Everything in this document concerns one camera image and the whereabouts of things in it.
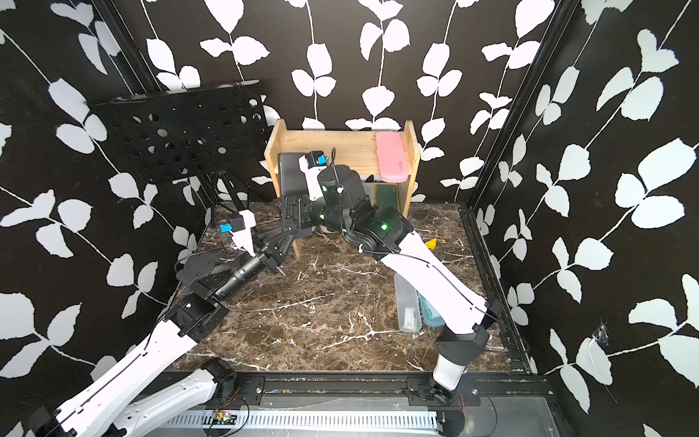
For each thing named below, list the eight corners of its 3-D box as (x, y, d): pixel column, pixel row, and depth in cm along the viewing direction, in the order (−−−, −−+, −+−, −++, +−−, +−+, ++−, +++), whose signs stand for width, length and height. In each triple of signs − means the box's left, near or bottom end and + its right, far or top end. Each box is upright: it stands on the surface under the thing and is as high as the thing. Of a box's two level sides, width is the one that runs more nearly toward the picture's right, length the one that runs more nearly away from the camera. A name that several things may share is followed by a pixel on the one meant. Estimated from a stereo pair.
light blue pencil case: (423, 326, 88) (424, 324, 87) (418, 296, 95) (419, 293, 94) (443, 326, 89) (444, 324, 87) (437, 296, 95) (438, 293, 94)
